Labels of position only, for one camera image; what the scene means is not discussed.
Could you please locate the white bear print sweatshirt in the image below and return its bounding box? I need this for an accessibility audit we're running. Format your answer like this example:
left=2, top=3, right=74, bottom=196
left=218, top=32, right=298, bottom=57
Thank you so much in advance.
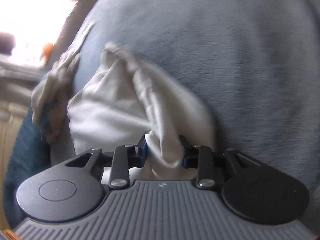
left=49, top=42, right=217, bottom=181

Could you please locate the blue duvet roll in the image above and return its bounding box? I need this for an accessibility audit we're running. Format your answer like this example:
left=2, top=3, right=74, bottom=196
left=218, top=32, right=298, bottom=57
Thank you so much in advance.
left=3, top=109, right=51, bottom=228

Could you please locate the cream fleece garment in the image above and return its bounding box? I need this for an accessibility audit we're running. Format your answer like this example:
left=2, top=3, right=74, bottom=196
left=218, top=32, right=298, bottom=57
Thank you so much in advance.
left=31, top=51, right=80, bottom=125

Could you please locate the grey bed sheet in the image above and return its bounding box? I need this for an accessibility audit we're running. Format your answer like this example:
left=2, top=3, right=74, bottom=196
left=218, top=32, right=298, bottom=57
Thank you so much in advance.
left=74, top=0, right=319, bottom=233

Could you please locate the white cloth strip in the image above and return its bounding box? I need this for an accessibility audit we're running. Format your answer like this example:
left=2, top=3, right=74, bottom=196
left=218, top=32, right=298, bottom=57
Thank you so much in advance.
left=67, top=21, right=95, bottom=55

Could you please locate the cream carved headboard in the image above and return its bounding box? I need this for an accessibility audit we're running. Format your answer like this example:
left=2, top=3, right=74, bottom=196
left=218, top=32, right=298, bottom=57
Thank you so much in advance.
left=0, top=101, right=28, bottom=229

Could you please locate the orange object on windowsill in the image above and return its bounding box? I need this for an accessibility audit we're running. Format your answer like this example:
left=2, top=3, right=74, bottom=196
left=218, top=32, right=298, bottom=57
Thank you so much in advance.
left=41, top=43, right=54, bottom=61

